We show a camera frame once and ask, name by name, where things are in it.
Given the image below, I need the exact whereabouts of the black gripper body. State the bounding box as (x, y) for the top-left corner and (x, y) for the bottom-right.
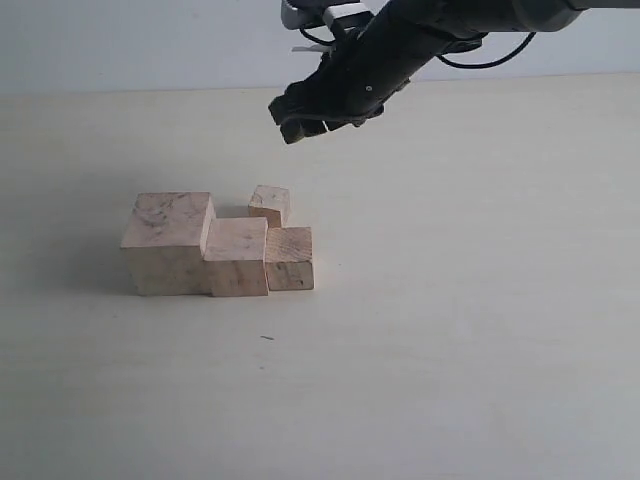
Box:
(284, 24), (415, 128)

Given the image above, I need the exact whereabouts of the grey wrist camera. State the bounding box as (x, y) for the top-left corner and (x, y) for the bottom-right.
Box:
(280, 0), (373, 30)

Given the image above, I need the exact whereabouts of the second largest wooden cube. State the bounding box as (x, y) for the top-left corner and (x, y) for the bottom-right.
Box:
(204, 217), (269, 297)

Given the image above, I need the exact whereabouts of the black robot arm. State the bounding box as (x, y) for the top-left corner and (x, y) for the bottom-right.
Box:
(269, 0), (639, 144)

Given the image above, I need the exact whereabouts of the smallest wooden cube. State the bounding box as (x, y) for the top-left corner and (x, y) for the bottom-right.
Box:
(248, 185), (291, 228)

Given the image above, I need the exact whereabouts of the black cable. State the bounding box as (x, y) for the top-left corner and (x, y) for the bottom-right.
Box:
(434, 29), (539, 70)

